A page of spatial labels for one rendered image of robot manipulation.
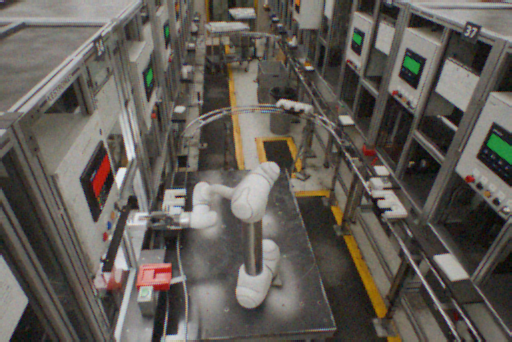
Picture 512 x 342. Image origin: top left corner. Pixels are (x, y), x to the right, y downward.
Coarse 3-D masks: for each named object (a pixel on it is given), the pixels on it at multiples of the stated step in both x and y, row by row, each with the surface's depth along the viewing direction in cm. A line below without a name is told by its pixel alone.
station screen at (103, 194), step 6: (102, 156) 126; (108, 156) 133; (102, 162) 126; (96, 168) 120; (96, 174) 119; (108, 174) 132; (90, 180) 114; (108, 180) 132; (102, 186) 125; (108, 186) 132; (102, 192) 125; (108, 192) 131; (96, 198) 119; (102, 198) 125; (102, 204) 124
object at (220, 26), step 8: (208, 24) 638; (216, 24) 643; (224, 24) 649; (232, 24) 645; (240, 24) 671; (240, 40) 712; (248, 40) 671; (240, 48) 722; (248, 48) 680; (208, 56) 702; (216, 56) 704; (232, 56) 707; (248, 56) 689; (208, 64) 713; (248, 64) 699
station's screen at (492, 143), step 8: (496, 136) 156; (504, 136) 152; (488, 144) 161; (496, 144) 156; (504, 144) 152; (488, 152) 161; (496, 152) 157; (504, 152) 152; (488, 160) 161; (496, 160) 157; (504, 160) 152; (496, 168) 157; (504, 168) 152; (504, 176) 153
